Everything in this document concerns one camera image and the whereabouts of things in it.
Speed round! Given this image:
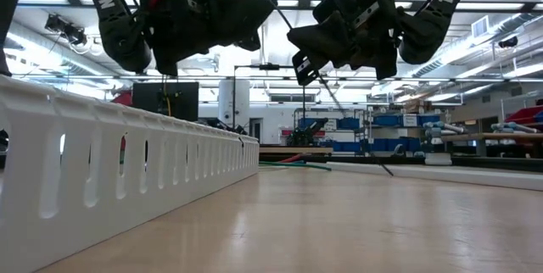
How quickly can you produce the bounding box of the thin black rod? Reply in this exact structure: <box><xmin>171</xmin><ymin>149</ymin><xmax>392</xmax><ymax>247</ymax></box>
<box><xmin>269</xmin><ymin>0</ymin><xmax>395</xmax><ymax>178</ymax></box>

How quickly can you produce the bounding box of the yellow hanging cable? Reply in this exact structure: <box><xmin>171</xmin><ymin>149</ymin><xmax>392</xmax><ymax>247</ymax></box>
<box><xmin>162</xmin><ymin>74</ymin><xmax>173</xmax><ymax>117</ymax></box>

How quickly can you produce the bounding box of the black monitor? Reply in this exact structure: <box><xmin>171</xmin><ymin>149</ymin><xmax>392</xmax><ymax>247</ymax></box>
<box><xmin>132</xmin><ymin>81</ymin><xmax>200</xmax><ymax>123</ymax></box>

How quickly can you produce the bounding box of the white slotted cable raceway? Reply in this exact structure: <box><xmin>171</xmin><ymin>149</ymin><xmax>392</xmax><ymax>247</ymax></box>
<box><xmin>0</xmin><ymin>73</ymin><xmax>260</xmax><ymax>273</ymax></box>

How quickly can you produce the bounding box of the white raceway cover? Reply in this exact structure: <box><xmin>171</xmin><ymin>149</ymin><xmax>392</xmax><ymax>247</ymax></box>
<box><xmin>326</xmin><ymin>161</ymin><xmax>543</xmax><ymax>192</ymax></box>

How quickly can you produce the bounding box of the wooden workbench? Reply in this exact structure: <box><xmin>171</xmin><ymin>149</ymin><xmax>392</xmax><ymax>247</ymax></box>
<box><xmin>440</xmin><ymin>131</ymin><xmax>543</xmax><ymax>143</ymax></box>

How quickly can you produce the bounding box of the coloured wire bundle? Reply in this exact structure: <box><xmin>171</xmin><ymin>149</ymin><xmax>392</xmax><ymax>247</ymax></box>
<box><xmin>277</xmin><ymin>153</ymin><xmax>306</xmax><ymax>164</ymax></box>

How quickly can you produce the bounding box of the white cylindrical tank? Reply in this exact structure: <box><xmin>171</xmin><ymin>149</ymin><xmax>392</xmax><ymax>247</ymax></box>
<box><xmin>217</xmin><ymin>78</ymin><xmax>251</xmax><ymax>130</ymax></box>

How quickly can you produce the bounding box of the white ceiling vent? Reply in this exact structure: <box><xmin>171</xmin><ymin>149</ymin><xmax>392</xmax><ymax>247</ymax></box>
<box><xmin>471</xmin><ymin>14</ymin><xmax>491</xmax><ymax>39</ymax></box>

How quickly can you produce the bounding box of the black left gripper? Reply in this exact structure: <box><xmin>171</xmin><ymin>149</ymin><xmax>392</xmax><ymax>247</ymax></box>
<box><xmin>134</xmin><ymin>0</ymin><xmax>278</xmax><ymax>78</ymax></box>

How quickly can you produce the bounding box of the red storage bin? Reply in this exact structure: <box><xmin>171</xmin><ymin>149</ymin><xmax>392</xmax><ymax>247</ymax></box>
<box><xmin>504</xmin><ymin>105</ymin><xmax>543</xmax><ymax>125</ymax></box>

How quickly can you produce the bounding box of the silver ventilation duct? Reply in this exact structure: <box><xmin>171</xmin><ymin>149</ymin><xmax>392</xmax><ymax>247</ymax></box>
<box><xmin>409</xmin><ymin>12</ymin><xmax>543</xmax><ymax>80</ymax></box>

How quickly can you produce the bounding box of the grey blue cylinder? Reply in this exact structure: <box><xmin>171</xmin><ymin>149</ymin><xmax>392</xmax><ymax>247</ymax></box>
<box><xmin>423</xmin><ymin>120</ymin><xmax>467</xmax><ymax>137</ymax></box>
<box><xmin>490</xmin><ymin>121</ymin><xmax>543</xmax><ymax>135</ymax></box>

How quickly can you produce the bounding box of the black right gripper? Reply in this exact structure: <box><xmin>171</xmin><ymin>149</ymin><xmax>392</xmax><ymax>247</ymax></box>
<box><xmin>286</xmin><ymin>0</ymin><xmax>403</xmax><ymax>88</ymax></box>

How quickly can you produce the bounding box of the metal shelf rack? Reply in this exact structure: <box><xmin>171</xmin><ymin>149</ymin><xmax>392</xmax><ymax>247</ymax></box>
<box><xmin>292</xmin><ymin>106</ymin><xmax>445</xmax><ymax>155</ymax></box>

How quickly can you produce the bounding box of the black aluminium table frame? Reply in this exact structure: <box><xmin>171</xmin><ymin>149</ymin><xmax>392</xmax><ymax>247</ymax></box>
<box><xmin>258</xmin><ymin>153</ymin><xmax>543</xmax><ymax>173</ymax></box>

